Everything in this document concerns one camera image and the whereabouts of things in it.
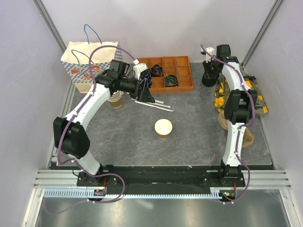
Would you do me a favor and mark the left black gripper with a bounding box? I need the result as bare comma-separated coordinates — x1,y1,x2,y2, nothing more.
118,76,155,104

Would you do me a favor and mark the single paper coffee cup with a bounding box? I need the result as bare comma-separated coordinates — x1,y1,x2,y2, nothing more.
154,119,173,139

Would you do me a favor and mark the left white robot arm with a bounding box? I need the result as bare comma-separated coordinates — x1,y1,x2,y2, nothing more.
53,60,155,186

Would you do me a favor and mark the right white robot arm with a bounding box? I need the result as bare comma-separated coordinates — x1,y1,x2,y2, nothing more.
201,44,258,186

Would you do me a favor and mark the checkered paper takeout bag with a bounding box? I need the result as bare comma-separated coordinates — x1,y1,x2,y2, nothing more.
60,23,127,94

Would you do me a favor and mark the stack of black lids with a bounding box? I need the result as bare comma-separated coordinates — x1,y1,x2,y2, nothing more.
201,73,218,87

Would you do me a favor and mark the wrapped paper straw lower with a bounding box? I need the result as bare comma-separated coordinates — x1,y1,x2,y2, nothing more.
135,101,174,112

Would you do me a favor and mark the wrapped paper straw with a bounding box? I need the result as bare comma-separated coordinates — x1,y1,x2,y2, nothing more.
155,100,164,104
135,101,174,112
151,103,171,108

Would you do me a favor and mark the wrapped paper straw upper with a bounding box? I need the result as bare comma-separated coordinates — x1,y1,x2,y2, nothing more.
155,100,164,104

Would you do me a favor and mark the blue striped rolled tie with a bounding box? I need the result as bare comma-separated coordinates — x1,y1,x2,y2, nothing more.
140,74,152,88

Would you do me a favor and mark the wrapped paper straw middle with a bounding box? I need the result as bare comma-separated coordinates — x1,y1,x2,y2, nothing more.
151,103,171,108

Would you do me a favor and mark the camouflage fabric bag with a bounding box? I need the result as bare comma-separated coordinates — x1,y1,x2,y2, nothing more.
214,74,268,116

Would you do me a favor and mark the brown dark rolled tie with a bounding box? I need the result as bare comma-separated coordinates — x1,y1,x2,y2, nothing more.
151,64,163,77

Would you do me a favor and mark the stack of paper cups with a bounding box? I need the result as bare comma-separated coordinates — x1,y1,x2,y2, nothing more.
108,91,123,108

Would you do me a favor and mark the green yellow rolled tie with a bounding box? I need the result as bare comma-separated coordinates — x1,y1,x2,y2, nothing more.
164,74,178,87

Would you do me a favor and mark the orange wooden compartment tray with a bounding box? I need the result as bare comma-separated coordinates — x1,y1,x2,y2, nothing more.
138,56,194,94

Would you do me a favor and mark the brown pulp cup carrier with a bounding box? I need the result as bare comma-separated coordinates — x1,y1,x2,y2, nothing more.
218,111,254,148

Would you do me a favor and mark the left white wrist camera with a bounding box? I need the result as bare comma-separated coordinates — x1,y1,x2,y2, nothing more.
133,59,148,80

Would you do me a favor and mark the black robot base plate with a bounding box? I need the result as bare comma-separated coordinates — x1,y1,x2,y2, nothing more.
77,165,246,187

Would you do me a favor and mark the grey slotted cable duct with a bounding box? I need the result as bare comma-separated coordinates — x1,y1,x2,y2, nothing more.
44,189,235,199

